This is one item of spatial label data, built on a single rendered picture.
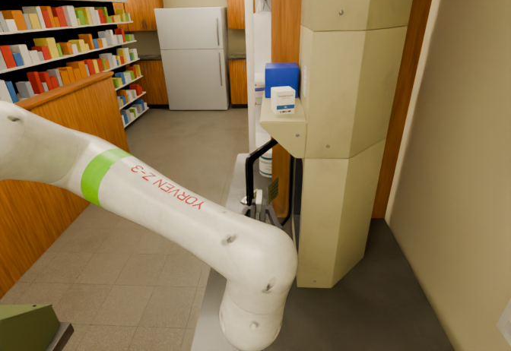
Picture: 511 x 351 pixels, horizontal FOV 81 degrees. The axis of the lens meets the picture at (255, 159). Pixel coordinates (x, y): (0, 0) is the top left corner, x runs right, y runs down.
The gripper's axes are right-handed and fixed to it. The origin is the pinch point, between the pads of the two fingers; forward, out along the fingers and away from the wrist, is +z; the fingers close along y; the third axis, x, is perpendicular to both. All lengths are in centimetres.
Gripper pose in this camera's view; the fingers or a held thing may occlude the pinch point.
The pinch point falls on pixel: (258, 200)
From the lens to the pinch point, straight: 83.5
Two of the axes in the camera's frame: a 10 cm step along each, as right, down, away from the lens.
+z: 0.5, -4.5, 8.9
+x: 0.2, 8.9, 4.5
